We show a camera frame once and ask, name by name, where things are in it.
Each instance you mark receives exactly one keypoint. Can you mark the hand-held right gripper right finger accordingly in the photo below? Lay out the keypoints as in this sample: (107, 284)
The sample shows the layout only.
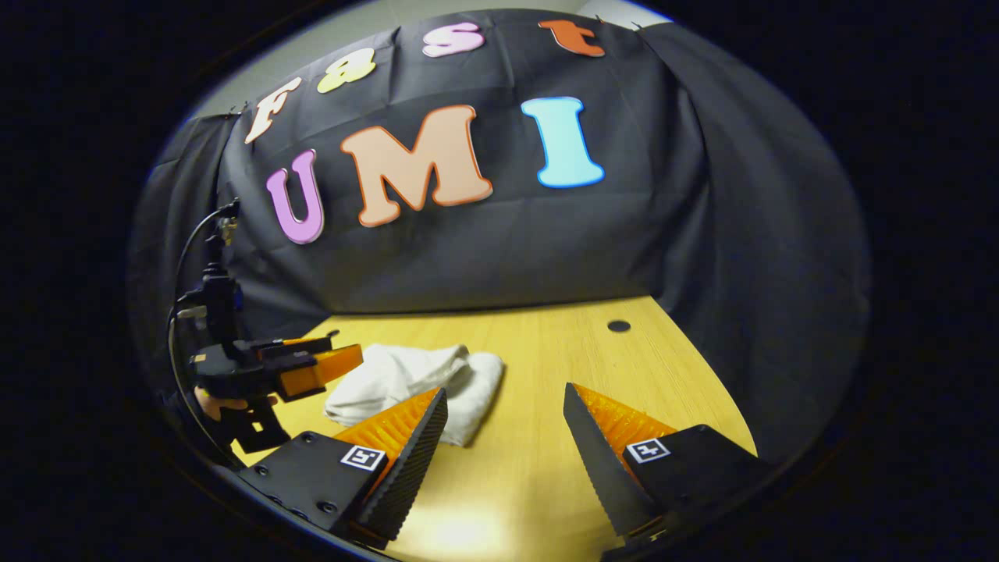
(601, 468)

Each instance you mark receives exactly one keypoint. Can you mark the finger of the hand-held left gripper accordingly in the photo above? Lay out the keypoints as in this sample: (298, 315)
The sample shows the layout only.
(324, 371)
(300, 343)

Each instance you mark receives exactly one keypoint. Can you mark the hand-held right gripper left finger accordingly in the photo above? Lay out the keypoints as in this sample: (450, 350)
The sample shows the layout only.
(410, 468)

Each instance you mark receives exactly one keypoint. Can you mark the white jeans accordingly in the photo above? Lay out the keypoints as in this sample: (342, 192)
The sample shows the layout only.
(406, 375)

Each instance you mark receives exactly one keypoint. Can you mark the black table grommet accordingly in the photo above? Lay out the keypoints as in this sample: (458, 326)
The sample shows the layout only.
(619, 325)

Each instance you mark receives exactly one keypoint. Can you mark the black backdrop cloth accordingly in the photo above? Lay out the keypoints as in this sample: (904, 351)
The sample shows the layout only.
(507, 250)

